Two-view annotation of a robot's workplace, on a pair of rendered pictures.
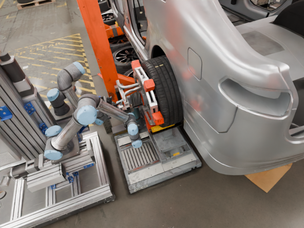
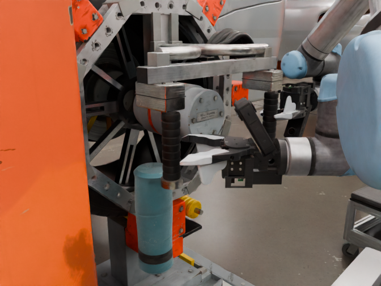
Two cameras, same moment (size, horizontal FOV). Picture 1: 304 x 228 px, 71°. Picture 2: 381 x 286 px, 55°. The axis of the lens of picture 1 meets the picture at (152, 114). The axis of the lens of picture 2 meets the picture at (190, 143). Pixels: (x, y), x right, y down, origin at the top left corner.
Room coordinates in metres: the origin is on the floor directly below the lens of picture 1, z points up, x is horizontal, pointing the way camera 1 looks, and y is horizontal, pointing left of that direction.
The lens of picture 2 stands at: (2.01, 0.89, 1.04)
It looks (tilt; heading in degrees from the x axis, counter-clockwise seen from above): 17 degrees down; 238
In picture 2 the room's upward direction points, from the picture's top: straight up
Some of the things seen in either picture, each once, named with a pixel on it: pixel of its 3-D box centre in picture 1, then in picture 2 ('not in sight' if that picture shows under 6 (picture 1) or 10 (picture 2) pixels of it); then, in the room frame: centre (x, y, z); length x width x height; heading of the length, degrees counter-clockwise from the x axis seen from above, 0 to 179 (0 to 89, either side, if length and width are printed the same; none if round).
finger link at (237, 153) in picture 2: not in sight; (227, 153); (1.62, 0.39, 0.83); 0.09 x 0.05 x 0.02; 4
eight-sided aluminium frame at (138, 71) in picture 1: (145, 97); (159, 106); (1.57, 0.03, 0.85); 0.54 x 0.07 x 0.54; 13
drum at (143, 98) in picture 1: (138, 99); (177, 110); (1.56, 0.10, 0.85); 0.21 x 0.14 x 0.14; 103
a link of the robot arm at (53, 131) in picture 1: (55, 135); not in sight; (1.13, 0.75, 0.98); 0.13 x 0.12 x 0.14; 6
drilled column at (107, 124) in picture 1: (105, 119); not in sight; (2.03, 0.62, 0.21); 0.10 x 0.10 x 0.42; 13
